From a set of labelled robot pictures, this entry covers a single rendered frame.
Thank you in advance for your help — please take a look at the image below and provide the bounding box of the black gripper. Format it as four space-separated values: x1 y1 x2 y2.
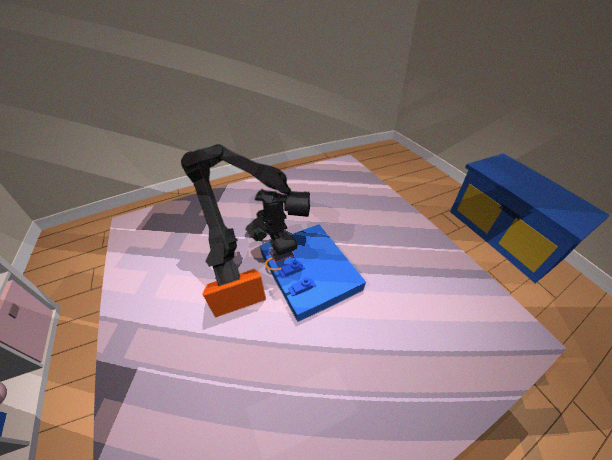
256 210 297 255

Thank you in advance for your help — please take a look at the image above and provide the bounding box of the grey micro servo with orange cable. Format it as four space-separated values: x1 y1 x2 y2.
265 246 292 271

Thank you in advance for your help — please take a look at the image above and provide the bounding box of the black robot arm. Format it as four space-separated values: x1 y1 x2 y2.
181 144 310 286

